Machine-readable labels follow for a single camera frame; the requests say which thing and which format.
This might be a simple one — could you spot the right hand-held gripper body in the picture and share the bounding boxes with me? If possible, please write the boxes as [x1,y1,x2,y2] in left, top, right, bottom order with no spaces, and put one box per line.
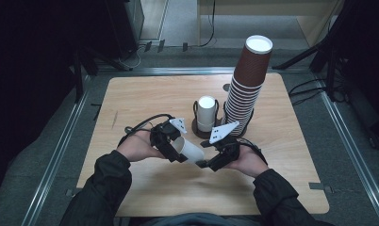
[208,121,242,168]

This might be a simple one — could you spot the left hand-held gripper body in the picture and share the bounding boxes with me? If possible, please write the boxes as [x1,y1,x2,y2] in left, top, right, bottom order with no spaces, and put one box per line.
[149,117,189,157]

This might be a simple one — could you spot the white paper cup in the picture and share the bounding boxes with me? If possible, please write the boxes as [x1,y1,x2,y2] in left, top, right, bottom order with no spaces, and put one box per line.
[197,95,218,133]
[173,136,206,165]

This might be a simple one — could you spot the black wire cup holder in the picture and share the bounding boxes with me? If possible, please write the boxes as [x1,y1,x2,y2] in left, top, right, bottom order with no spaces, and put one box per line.
[190,99,255,139]

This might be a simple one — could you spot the stack of brown paper cups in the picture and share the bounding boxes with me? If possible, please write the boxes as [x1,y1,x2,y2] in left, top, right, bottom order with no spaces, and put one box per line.
[221,74,263,137]

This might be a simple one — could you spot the single brown ribbed paper cup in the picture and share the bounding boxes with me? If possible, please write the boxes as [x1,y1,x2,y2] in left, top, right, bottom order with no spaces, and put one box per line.
[233,34,273,89]

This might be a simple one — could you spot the person's right hand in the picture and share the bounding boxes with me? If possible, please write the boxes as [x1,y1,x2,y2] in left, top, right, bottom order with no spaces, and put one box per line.
[224,144,271,179]

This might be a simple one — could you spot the person's left hand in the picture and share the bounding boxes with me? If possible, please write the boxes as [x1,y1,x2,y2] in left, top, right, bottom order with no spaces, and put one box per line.
[116,130,165,163]

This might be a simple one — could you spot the person's blue clothing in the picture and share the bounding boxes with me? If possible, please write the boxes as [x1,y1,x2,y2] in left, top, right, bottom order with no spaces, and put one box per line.
[140,212,273,226]

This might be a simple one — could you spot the black metal stand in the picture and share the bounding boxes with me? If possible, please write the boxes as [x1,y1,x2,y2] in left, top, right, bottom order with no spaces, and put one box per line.
[72,50,99,104]

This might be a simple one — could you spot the black cabinet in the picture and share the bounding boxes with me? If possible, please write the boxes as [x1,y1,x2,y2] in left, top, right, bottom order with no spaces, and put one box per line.
[104,0,145,61]

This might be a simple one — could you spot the black tripod stand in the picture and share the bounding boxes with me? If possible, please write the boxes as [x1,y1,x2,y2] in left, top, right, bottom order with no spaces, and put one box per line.
[272,0,379,105]

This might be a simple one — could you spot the light wooden furniture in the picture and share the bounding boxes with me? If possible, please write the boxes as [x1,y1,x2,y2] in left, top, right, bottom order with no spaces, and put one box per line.
[196,0,347,48]

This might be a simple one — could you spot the left hand-held gripper cable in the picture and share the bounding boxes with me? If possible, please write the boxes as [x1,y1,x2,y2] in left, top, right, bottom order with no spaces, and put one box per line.
[117,113,174,147]

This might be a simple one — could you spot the hand-held gripper cable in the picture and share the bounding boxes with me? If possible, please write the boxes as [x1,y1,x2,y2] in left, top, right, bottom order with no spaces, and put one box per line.
[239,137,269,166]
[117,113,174,147]

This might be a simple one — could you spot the right hand-held gripper cable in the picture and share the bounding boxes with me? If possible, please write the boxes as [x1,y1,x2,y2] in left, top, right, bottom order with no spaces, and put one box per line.
[239,137,269,166]

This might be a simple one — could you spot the white floor cable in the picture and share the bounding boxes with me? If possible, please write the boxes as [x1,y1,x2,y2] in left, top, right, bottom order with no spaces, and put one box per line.
[120,43,148,71]

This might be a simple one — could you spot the grey table bracket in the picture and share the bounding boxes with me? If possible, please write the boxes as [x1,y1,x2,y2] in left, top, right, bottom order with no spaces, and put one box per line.
[308,182,333,194]
[65,187,89,198]

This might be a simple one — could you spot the black floor cables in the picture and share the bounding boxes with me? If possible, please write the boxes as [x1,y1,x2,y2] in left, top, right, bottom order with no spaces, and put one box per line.
[288,77,351,107]

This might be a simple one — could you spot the metal floor rail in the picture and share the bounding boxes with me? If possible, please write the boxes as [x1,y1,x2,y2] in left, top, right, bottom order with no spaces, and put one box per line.
[316,73,379,225]
[21,74,92,226]

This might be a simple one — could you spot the black hanging cable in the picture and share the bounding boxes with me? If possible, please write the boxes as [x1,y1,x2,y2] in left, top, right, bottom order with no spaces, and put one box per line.
[199,0,217,48]

